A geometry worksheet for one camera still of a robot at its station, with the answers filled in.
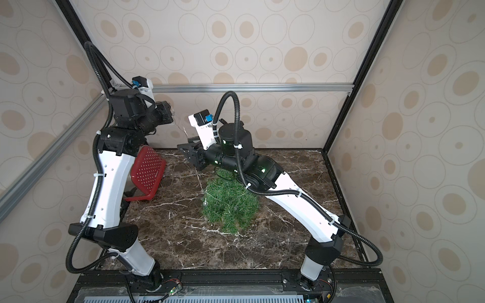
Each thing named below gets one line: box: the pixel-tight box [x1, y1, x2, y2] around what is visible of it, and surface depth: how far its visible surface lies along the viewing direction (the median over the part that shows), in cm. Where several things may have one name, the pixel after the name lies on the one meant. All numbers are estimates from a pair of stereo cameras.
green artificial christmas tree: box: [201, 167, 261, 234], surface depth 67 cm
